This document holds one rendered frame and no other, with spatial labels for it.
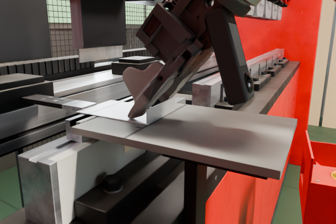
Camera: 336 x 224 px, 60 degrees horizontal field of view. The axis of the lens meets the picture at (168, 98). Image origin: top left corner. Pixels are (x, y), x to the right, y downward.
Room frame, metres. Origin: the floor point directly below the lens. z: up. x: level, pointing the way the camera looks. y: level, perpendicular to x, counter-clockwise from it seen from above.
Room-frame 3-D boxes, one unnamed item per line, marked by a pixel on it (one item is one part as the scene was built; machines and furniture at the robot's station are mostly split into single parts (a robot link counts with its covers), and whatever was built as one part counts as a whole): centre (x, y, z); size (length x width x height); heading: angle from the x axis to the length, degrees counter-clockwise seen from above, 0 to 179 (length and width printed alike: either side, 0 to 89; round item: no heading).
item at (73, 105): (0.52, 0.24, 1.01); 0.26 x 0.12 x 0.05; 62
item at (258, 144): (0.39, -0.03, 1.00); 0.26 x 0.18 x 0.01; 62
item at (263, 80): (1.32, -0.42, 0.89); 0.30 x 0.05 x 0.03; 152
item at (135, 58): (0.91, 0.04, 1.01); 0.26 x 0.12 x 0.05; 62
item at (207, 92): (1.57, -0.49, 0.92); 1.68 x 0.06 x 0.10; 152
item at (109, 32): (0.45, 0.10, 1.13); 0.10 x 0.02 x 0.10; 152
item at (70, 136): (0.48, 0.09, 0.98); 0.20 x 0.03 x 0.03; 152
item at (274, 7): (1.67, -0.54, 1.26); 0.15 x 0.09 x 0.17; 152
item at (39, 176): (0.50, 0.08, 0.92); 0.39 x 0.06 x 0.10; 152
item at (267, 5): (1.49, -0.45, 1.26); 0.15 x 0.09 x 0.17; 152
